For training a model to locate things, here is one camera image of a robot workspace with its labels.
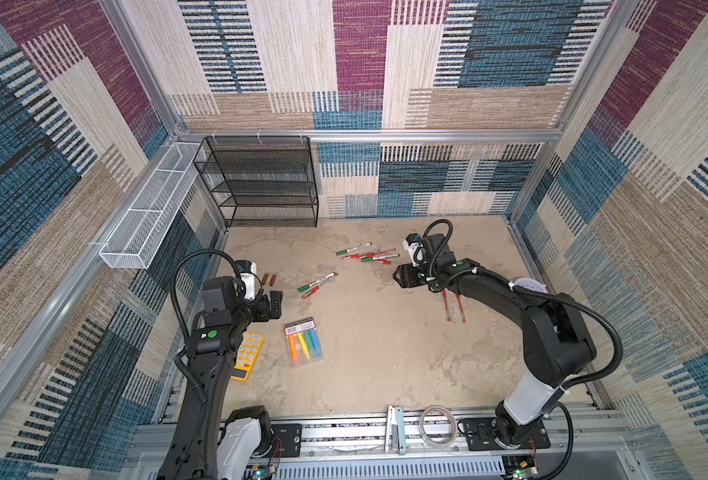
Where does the green marker top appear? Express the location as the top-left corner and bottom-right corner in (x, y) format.
(336, 242), (372, 256)

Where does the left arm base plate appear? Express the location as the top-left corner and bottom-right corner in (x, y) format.
(264, 423), (303, 460)

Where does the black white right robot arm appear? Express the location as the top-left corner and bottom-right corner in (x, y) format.
(393, 219), (624, 449)

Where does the yellow calculator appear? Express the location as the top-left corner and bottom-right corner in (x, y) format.
(231, 332), (265, 382)

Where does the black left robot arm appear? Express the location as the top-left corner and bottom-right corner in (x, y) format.
(157, 248), (283, 479)

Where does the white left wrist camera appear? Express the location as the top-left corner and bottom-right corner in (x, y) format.
(235, 260), (261, 302)

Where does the white alarm clock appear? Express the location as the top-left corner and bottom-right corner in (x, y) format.
(514, 277), (549, 294)

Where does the highlighter pack in clear case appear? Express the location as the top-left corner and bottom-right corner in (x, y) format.
(284, 317), (324, 368)

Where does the metal bracket on rail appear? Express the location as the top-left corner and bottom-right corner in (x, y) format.
(384, 405), (407, 456)

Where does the white wire mesh basket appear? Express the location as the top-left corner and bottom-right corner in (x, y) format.
(99, 142), (199, 270)

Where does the coiled clear cable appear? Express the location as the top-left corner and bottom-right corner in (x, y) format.
(418, 405), (460, 448)

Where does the black wire mesh shelf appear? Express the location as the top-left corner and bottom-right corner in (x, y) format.
(194, 136), (320, 227)

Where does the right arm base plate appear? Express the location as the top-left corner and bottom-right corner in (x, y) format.
(458, 417), (551, 451)

